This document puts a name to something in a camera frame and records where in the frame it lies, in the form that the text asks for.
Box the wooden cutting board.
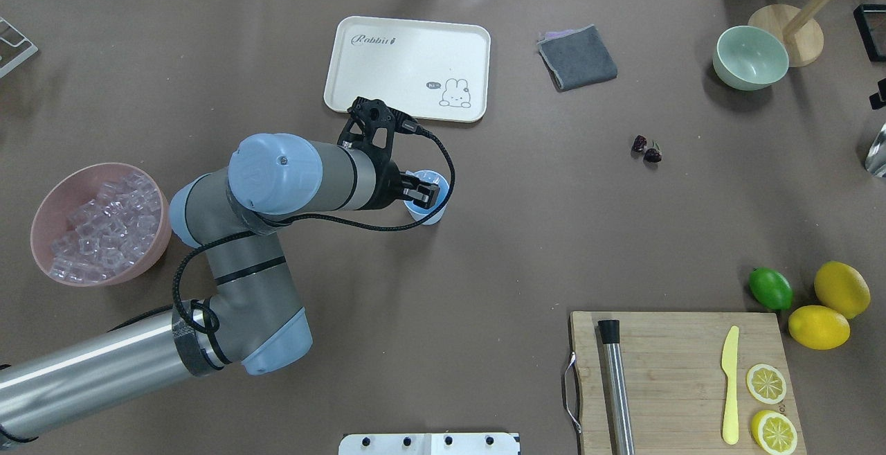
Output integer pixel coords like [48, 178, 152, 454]
[570, 311, 802, 454]

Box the yellow lemon far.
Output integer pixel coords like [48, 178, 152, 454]
[813, 260, 872, 319]

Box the yellow lemon near board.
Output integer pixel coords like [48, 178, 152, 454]
[788, 305, 851, 350]

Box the clear ice cubes pile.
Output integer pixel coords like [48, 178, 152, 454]
[48, 171, 163, 285]

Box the black tray at edge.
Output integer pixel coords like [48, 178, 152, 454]
[853, 3, 885, 62]

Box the cream rabbit serving tray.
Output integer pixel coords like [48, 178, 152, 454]
[323, 16, 491, 123]

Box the dark cherry with stem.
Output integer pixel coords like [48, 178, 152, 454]
[643, 141, 662, 164]

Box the wooden mug tree stand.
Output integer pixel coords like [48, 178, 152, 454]
[748, 0, 831, 68]

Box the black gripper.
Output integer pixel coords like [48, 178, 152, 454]
[374, 163, 444, 210]

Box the yellow plastic knife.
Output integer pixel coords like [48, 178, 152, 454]
[721, 325, 740, 446]

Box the white wire cup rack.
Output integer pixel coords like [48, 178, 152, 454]
[0, 17, 39, 78]

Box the steel muddler black tip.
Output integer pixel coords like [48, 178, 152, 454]
[598, 319, 636, 454]

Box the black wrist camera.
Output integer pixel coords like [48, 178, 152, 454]
[336, 96, 418, 167]

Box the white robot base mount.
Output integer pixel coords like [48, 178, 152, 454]
[338, 432, 521, 454]

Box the lemon slice upper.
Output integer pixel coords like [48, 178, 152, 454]
[745, 363, 788, 405]

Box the mint green bowl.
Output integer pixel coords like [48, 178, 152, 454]
[712, 25, 789, 91]

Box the light blue plastic cup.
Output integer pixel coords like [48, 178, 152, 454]
[404, 168, 451, 226]

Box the pink bowl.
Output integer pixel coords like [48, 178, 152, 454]
[30, 162, 172, 287]

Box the lemon half lower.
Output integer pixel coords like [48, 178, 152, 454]
[750, 410, 799, 454]

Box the metal ice scoop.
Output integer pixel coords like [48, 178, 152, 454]
[863, 124, 886, 178]

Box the green lime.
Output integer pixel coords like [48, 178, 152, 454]
[749, 267, 794, 311]

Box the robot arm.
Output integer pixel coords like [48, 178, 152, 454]
[2, 134, 451, 451]

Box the grey folded cloth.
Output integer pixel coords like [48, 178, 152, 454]
[537, 24, 618, 91]

